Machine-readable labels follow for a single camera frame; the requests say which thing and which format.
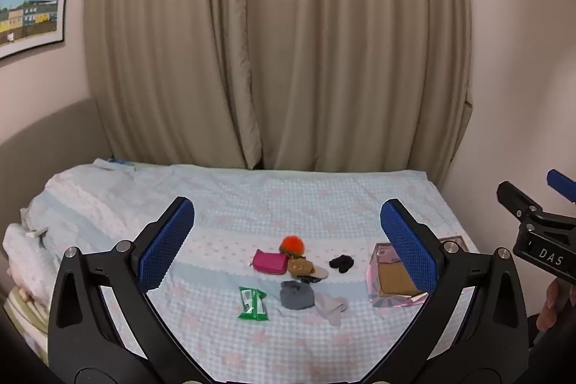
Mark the person's right hand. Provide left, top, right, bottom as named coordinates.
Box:
left=537, top=277, right=576, bottom=333

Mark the green wipes packet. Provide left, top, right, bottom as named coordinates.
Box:
left=238, top=286, right=269, bottom=322

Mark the light sock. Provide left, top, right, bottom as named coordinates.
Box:
left=314, top=293, right=349, bottom=327

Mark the framed wall poster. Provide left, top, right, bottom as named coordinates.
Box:
left=0, top=0, right=72, bottom=60

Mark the orange pom-pom toy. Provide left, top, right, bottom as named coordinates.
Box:
left=279, top=235, right=307, bottom=257

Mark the beige curtain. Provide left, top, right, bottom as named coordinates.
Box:
left=83, top=0, right=473, bottom=187

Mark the grey sock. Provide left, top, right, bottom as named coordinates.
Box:
left=279, top=280, right=316, bottom=312

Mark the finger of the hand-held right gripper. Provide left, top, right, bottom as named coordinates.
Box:
left=497, top=181, right=543, bottom=223
left=546, top=169, right=576, bottom=202

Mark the checked blue pink bedsheet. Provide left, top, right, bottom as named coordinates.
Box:
left=2, top=159, right=484, bottom=384

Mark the pink pouch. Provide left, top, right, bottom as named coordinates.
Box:
left=249, top=249, right=289, bottom=276

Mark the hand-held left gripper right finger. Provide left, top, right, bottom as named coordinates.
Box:
left=360, top=199, right=529, bottom=384

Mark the cardboard box with pink print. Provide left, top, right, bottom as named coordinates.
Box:
left=365, top=235, right=465, bottom=309

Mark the white pillow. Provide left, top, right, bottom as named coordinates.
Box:
left=2, top=223, right=55, bottom=299

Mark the striped mattress cover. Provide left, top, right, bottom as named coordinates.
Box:
left=4, top=287, right=51, bottom=367

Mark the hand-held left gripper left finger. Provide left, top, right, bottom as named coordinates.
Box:
left=47, top=196, right=212, bottom=384

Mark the brown plush toy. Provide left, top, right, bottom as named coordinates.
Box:
left=287, top=257, right=314, bottom=279

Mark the black scrunchie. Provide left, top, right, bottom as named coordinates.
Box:
left=328, top=254, right=355, bottom=274

